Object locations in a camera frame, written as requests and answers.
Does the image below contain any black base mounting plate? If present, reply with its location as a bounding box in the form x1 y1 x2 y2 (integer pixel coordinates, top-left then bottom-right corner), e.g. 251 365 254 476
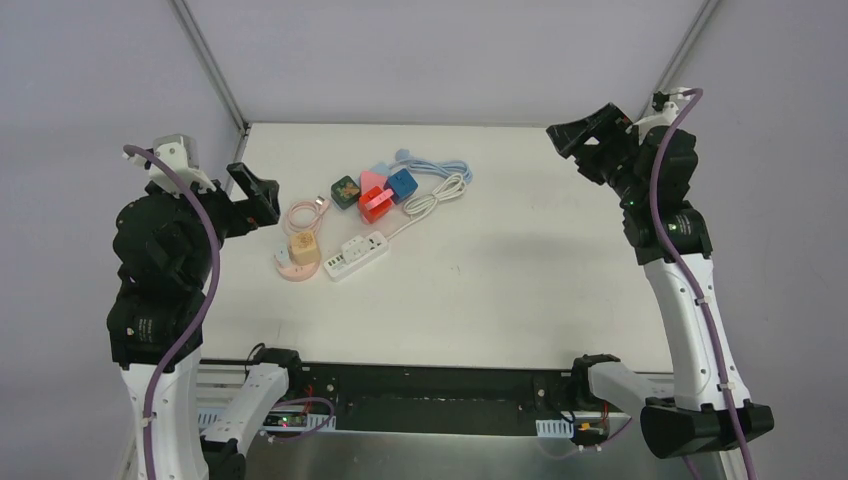
282 362 617 437

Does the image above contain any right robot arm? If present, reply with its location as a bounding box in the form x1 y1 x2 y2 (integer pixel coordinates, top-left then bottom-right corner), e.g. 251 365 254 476
546 88 774 459

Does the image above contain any white power strip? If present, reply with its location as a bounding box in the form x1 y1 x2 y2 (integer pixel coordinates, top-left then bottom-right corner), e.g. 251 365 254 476
323 231 389 282

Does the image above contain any red cube socket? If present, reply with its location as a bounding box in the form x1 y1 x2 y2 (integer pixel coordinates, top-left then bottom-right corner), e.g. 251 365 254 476
357 186 394 224

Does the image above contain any pink round socket base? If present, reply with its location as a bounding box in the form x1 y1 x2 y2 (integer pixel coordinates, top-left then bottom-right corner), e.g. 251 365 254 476
274 256 320 282

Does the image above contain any pink triangular power strip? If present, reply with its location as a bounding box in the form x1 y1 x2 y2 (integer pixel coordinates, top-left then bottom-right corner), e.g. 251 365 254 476
359 170 387 195

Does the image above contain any blue cube socket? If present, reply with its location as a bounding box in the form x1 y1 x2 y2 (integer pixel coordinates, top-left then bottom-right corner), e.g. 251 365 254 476
384 168 419 204

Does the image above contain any pink coiled cable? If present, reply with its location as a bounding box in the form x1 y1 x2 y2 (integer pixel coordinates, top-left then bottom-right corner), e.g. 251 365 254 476
282 195 332 238

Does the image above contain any green cube socket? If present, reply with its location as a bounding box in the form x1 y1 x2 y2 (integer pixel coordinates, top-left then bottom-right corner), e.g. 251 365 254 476
330 175 361 210

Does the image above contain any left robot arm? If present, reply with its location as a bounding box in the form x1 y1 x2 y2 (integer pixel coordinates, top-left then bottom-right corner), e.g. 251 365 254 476
107 134 305 479

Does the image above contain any light blue cable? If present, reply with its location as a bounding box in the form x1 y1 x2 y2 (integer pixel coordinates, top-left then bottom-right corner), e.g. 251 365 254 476
394 148 474 193

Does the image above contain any white power strip cable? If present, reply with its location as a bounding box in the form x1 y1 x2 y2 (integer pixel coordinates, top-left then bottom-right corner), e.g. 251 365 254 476
386 172 469 241

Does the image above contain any beige cube socket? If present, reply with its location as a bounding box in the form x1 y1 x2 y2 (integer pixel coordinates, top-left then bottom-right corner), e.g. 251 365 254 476
288 229 321 266

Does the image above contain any white plug adapter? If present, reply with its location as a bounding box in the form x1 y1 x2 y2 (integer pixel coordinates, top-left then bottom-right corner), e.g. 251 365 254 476
274 245 293 269

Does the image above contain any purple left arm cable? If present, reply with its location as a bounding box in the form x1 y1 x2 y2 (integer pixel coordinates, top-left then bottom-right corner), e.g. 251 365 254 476
122 144 223 480

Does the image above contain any light blue plug box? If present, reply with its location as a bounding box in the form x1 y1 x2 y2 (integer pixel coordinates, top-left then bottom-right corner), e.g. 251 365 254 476
369 162 391 177

